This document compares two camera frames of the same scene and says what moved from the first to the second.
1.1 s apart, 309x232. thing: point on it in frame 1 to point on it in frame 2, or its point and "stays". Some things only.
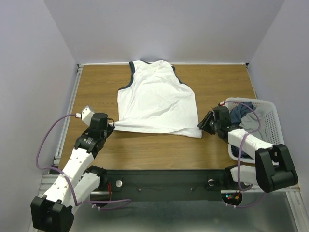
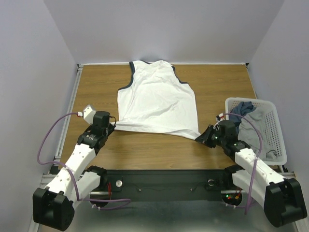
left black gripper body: [108, 132] stays
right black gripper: [208, 121] to [208, 136]
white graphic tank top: [156, 101] stays
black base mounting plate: [167, 185] stays
